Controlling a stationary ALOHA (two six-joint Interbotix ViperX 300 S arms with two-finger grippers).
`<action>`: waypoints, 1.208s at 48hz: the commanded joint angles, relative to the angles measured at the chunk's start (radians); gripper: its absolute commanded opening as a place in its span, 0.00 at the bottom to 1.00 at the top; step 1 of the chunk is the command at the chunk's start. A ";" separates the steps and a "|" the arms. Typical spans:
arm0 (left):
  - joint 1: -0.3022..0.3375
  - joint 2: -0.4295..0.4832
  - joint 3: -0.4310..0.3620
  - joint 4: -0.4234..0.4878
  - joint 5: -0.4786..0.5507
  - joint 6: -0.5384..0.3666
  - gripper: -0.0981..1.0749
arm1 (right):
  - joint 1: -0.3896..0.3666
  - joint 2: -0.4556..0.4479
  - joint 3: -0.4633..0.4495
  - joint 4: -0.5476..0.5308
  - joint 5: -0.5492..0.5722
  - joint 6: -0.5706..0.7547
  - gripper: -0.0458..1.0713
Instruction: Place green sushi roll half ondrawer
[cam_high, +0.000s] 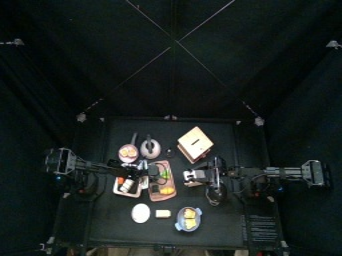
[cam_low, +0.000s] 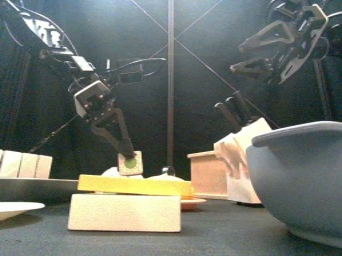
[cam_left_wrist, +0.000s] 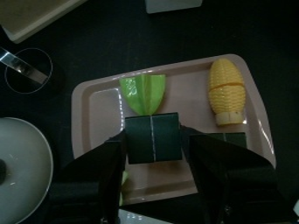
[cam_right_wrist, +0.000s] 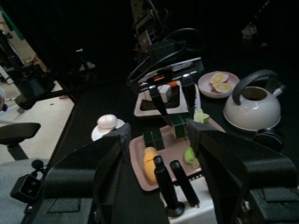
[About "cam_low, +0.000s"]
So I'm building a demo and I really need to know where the black knife handle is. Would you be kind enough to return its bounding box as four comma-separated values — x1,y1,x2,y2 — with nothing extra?
225,92,262,126
214,101,245,135

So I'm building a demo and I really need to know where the white toy block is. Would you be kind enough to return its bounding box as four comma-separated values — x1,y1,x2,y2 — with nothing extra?
35,154,55,180
18,152,41,180
0,149,24,179

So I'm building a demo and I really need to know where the white rectangular drawer box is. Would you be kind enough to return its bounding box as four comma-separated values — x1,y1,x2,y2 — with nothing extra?
67,193,183,234

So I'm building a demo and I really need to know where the black camera cable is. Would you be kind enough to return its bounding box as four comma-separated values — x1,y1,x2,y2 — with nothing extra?
98,57,169,78

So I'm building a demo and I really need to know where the metal tray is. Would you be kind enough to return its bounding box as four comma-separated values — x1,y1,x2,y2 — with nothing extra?
0,177,83,203

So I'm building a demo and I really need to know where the yellow flat block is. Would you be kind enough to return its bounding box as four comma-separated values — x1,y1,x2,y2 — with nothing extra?
77,173,195,198

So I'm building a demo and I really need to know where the vertical metal frame pole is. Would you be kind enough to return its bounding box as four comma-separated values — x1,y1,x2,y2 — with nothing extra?
166,0,177,168

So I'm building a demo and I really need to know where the white plate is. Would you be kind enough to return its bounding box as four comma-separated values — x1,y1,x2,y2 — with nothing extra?
0,201,47,222

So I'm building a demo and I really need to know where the light wooden box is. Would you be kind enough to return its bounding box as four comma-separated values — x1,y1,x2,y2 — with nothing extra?
186,150,232,201

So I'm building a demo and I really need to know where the green sushi roll half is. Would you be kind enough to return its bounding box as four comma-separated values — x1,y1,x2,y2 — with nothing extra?
117,150,146,177

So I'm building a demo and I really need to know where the small orange plate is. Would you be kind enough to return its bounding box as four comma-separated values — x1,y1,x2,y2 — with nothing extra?
179,196,209,212

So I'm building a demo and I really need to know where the grey blue bowl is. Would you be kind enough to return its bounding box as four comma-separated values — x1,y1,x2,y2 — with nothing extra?
245,120,342,250

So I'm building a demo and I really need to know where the white toy food piece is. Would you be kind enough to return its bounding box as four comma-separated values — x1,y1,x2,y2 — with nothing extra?
101,166,186,183

